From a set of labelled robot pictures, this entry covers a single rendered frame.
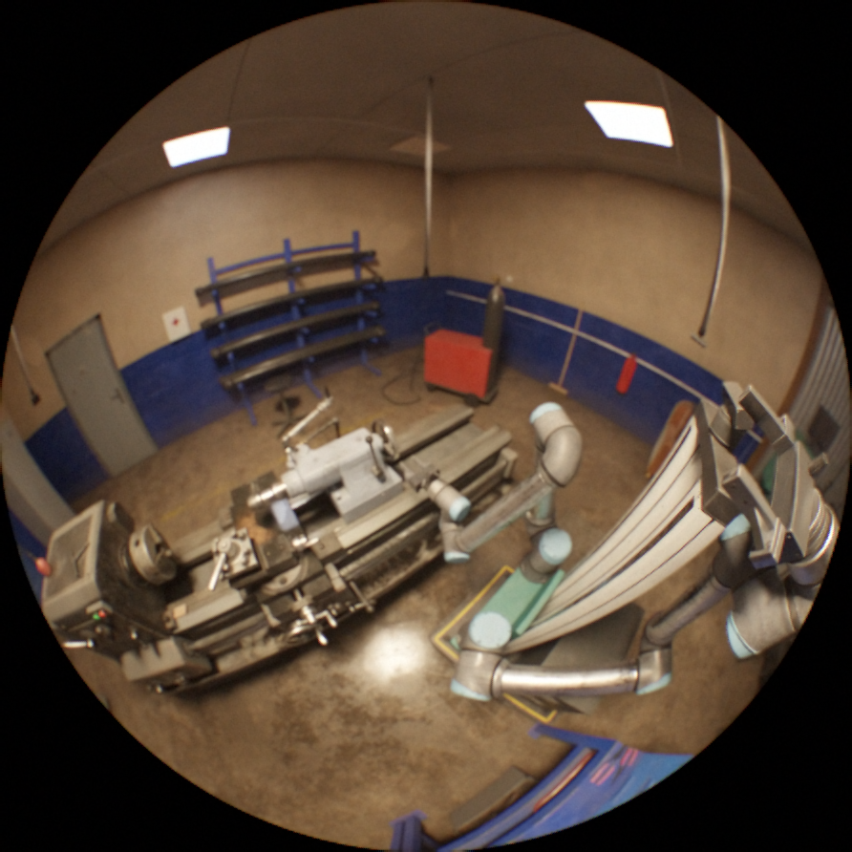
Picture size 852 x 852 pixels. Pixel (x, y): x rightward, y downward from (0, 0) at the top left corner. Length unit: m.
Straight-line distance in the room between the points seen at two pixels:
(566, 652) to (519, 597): 0.38
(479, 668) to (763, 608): 0.82
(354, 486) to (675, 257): 3.89
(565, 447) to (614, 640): 0.93
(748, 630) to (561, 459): 0.62
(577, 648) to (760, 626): 0.90
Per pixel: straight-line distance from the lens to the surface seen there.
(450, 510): 1.02
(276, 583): 1.18
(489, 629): 1.04
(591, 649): 1.31
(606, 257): 3.94
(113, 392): 4.41
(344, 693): 2.02
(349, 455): 1.17
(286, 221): 4.01
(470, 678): 1.03
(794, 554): 0.38
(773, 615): 0.51
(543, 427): 0.85
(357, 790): 2.21
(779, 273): 4.11
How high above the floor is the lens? 1.96
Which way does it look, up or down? 38 degrees down
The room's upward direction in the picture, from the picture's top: 1 degrees clockwise
